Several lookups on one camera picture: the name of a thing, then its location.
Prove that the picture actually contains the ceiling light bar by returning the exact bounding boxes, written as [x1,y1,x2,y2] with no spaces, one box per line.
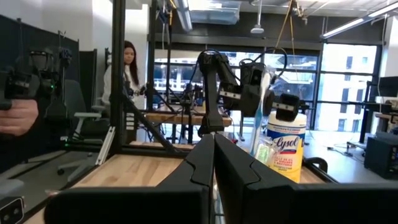
[321,1,398,40]

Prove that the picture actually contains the silver aluminium extrusion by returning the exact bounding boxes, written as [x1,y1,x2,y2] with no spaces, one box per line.
[95,126,116,166]

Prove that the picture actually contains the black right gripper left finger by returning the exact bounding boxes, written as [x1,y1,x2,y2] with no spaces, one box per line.
[158,133,216,224]

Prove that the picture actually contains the grey camera box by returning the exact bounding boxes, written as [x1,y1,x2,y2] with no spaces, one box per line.
[0,195,25,224]

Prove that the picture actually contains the black monitor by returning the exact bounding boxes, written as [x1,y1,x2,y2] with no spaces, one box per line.
[368,76,398,98]

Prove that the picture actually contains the grey office chair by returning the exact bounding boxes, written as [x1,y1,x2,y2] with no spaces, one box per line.
[57,79,108,183]

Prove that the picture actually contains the black aluminium table frame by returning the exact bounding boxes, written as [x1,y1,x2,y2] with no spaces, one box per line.
[23,0,340,218]

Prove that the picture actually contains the white pendant lamp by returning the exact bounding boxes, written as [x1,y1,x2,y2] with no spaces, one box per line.
[250,0,265,34]

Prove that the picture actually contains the person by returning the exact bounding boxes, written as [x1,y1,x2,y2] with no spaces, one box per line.
[101,40,147,110]

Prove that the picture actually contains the Lysol wipes canister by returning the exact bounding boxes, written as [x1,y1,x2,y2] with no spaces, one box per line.
[266,111,308,184]

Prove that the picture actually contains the blue and white toothbrush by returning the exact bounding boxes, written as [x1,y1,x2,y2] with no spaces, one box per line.
[249,68,272,156]

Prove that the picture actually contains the black teleoperation handle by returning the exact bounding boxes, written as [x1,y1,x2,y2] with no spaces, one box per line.
[0,46,74,110]

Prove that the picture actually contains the wooden workbench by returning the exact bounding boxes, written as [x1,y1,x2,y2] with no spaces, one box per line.
[144,104,233,144]

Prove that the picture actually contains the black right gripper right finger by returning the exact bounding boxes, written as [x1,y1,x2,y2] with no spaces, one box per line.
[214,133,301,224]

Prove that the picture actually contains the person's hand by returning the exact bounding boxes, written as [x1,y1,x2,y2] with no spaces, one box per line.
[0,98,40,137]

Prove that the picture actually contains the black table clamp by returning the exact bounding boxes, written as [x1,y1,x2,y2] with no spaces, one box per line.
[303,157,329,174]

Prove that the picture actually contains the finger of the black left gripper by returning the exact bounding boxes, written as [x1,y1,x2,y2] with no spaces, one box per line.
[263,89,275,116]
[241,84,261,118]

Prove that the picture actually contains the black equipment box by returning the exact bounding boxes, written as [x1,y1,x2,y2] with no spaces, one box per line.
[363,132,398,180]

